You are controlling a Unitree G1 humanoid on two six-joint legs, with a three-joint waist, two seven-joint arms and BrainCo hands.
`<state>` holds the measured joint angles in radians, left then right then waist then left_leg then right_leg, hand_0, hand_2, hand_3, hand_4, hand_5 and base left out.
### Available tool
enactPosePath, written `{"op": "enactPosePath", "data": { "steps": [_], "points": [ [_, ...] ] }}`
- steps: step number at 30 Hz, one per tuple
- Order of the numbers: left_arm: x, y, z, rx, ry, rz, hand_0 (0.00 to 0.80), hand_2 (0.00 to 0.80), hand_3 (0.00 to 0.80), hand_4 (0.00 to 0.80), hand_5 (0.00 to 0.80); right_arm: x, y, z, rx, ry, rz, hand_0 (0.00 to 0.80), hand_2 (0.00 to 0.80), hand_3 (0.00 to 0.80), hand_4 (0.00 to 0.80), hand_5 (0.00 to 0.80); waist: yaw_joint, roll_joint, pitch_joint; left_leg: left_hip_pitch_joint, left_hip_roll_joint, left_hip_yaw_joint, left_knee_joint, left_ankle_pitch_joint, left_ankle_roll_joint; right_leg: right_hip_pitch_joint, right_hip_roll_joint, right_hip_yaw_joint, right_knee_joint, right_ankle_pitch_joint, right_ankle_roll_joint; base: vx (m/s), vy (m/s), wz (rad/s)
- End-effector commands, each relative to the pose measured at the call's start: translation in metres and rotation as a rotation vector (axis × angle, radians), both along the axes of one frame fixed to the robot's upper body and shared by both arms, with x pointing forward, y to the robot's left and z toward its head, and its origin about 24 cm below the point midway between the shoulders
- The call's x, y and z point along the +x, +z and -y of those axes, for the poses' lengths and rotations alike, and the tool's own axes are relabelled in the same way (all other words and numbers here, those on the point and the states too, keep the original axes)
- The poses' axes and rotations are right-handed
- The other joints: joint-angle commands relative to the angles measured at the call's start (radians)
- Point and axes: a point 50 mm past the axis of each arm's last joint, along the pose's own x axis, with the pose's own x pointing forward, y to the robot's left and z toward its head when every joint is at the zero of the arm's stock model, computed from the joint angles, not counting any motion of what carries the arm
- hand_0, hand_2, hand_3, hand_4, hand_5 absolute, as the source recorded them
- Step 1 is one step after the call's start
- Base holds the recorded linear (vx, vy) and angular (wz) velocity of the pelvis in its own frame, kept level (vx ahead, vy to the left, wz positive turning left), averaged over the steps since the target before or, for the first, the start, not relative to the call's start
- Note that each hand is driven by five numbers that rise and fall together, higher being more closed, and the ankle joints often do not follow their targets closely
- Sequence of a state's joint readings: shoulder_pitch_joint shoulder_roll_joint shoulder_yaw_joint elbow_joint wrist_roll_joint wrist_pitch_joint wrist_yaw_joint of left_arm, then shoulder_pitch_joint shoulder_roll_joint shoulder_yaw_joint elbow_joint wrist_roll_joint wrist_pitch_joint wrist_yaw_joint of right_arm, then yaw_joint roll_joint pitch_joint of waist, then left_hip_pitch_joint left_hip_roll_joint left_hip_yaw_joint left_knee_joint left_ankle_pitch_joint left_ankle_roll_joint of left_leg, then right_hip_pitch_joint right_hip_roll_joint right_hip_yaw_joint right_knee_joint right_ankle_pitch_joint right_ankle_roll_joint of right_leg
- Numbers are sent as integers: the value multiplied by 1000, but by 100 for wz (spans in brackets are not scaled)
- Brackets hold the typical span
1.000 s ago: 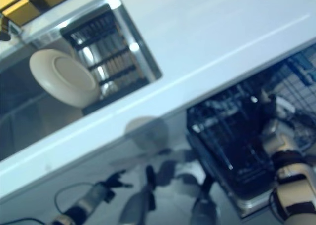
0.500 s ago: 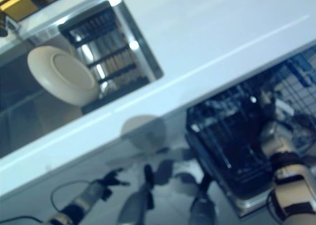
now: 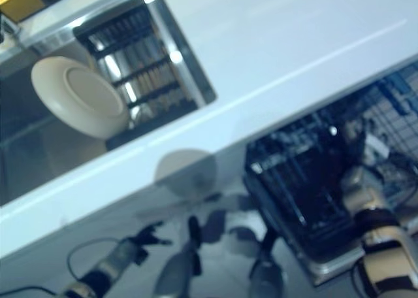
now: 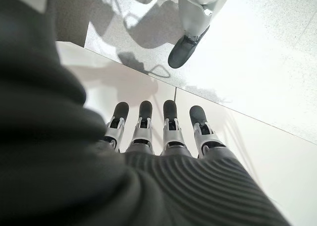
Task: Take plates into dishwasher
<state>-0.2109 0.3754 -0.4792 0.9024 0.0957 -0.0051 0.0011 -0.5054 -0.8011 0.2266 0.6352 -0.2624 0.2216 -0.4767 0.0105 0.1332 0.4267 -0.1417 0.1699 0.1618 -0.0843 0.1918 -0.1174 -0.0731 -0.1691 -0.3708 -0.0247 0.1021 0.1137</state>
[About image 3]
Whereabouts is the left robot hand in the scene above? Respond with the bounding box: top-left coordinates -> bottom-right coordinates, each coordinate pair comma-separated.
131,222 -> 173,250

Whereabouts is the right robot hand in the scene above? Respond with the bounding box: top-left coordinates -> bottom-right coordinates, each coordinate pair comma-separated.
340,118 -> 369,172

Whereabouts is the cream round plate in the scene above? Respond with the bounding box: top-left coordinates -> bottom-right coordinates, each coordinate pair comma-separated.
30,56 -> 129,139

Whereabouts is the built-in dishwasher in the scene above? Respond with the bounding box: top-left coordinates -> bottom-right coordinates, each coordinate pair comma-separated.
242,61 -> 418,286

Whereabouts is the dishwasher door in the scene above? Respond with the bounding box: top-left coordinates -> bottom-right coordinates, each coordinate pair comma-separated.
242,173 -> 367,286

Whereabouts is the robot right leg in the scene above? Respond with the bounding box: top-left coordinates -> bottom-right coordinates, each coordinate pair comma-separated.
249,225 -> 285,298

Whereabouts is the stainless steel sink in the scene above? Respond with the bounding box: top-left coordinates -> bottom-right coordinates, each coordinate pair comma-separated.
0,0 -> 219,208

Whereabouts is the black dish rack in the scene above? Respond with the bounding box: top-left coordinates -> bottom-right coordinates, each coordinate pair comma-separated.
72,0 -> 201,149

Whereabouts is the dishwasher upper wire rack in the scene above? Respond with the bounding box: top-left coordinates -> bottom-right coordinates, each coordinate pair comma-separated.
358,61 -> 418,198

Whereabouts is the dishwasher wire rack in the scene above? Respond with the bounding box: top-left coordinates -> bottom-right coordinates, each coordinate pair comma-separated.
244,117 -> 364,247
358,61 -> 418,198

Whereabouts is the dishwasher lower wire rack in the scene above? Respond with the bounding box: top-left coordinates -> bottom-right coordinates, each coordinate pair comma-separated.
244,117 -> 364,247

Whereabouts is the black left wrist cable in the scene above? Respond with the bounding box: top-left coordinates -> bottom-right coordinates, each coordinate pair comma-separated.
0,241 -> 122,296

